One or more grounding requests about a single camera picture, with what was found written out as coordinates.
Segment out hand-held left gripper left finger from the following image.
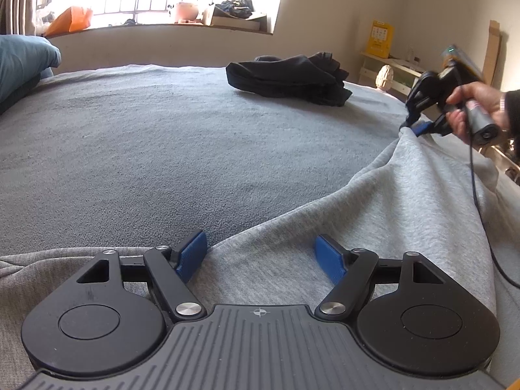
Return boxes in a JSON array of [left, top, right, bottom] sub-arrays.
[[75, 229, 208, 322]]

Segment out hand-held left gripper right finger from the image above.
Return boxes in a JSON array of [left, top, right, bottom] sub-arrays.
[[315, 233, 448, 320]]

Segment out person's right hand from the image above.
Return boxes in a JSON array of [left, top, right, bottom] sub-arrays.
[[445, 82, 508, 143]]

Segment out wooden desk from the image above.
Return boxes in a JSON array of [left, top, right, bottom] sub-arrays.
[[359, 51, 428, 95]]

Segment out grey sweatpants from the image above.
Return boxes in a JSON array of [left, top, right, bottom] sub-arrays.
[[0, 128, 520, 390]]

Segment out pink pot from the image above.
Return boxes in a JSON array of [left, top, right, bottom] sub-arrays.
[[174, 2, 201, 24]]

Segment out yellow box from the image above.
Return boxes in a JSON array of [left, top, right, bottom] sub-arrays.
[[367, 20, 395, 59]]

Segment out cardboard box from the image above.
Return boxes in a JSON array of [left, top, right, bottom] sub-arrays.
[[202, 2, 269, 32]]

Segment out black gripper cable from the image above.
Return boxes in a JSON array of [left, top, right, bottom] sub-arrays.
[[454, 69, 520, 290]]

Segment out dark clothes in box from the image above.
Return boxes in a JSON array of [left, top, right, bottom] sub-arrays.
[[214, 0, 255, 19]]

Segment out cream carved bedpost finial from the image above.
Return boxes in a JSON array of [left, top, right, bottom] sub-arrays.
[[375, 65, 393, 92]]

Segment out orange bag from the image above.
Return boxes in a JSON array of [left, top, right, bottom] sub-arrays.
[[43, 6, 94, 38]]

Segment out black clothing pile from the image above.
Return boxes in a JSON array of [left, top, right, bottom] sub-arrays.
[[225, 51, 353, 108]]

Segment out beige curtain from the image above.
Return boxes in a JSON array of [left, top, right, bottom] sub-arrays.
[[0, 0, 56, 35]]

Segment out wooden plank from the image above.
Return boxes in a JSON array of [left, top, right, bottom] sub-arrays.
[[485, 20, 503, 87]]

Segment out teal pillow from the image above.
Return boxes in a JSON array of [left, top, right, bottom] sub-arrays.
[[0, 34, 62, 115]]

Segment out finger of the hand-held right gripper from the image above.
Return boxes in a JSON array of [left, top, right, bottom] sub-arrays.
[[410, 121, 438, 137], [400, 107, 423, 130]]

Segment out white plastic bag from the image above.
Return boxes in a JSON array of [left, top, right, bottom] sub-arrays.
[[36, 6, 54, 30]]

